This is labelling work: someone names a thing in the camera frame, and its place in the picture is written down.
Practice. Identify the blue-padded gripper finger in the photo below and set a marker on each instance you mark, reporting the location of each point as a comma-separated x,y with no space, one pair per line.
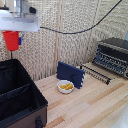
20,40

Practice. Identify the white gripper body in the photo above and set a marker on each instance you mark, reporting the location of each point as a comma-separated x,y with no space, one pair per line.
18,22

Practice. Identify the red plastic cup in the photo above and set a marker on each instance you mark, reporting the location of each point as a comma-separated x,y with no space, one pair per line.
11,40

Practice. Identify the black fabric case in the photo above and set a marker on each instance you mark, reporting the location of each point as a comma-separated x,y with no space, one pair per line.
20,100

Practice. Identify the yellow food piece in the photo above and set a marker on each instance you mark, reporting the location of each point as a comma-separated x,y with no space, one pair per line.
64,88
68,85

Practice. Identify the white oval bowl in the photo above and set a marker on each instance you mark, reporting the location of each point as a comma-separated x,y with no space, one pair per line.
65,91

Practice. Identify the black toaster oven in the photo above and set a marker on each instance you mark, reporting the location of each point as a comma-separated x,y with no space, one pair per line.
111,55

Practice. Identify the wooden vertical post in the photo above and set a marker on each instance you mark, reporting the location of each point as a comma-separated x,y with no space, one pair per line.
58,36

